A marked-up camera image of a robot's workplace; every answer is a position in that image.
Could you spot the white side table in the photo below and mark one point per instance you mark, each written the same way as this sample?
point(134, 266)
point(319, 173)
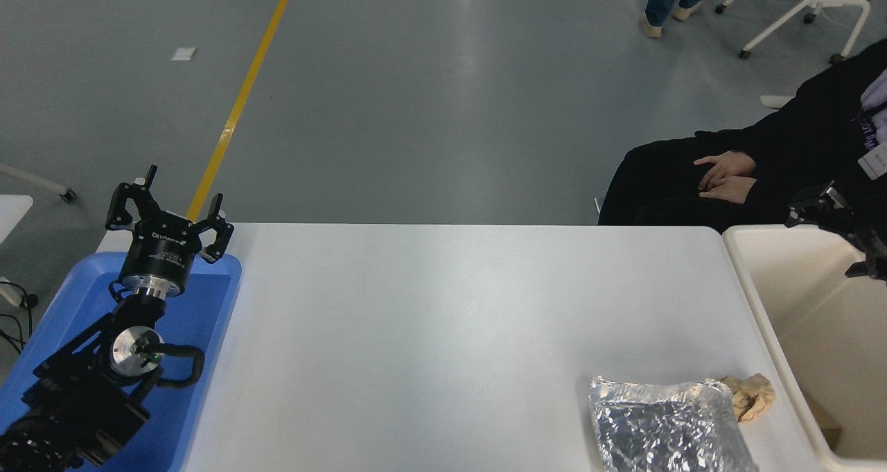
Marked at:
point(10, 215)

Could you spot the white flat floor piece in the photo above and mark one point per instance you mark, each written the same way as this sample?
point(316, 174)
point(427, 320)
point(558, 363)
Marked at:
point(776, 102)

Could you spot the blue plastic tray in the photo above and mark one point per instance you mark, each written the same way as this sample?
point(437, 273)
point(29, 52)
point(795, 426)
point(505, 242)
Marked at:
point(201, 312)

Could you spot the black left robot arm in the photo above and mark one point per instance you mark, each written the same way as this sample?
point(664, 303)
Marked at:
point(76, 403)

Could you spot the crumpled tan paper ball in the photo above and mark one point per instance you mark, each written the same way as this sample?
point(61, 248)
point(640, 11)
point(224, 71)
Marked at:
point(754, 394)

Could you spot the white leg with caster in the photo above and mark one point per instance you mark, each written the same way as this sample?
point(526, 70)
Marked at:
point(41, 184)

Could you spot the white paper scrap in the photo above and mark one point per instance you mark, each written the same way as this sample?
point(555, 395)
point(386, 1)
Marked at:
point(183, 55)

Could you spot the large pale plastic bin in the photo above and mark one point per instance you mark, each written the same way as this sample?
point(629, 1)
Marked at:
point(818, 306)

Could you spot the brown cardboard piece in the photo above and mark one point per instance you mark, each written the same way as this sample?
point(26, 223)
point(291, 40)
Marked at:
point(826, 423)

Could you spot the seated person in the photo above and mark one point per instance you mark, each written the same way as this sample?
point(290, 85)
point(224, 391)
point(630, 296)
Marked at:
point(797, 139)

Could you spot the crumpled silver foil tray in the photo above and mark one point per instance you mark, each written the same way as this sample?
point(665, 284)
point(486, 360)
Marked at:
point(658, 430)

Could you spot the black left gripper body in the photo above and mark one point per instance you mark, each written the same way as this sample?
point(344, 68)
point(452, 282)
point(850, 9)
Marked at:
point(161, 257)

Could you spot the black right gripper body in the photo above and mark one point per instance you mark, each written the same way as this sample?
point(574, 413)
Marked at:
point(876, 231)

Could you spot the person's left hand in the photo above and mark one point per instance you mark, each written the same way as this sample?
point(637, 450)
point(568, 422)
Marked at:
point(731, 191)

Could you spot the person's right hand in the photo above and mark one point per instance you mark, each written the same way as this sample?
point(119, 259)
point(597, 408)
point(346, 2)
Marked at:
point(731, 165)

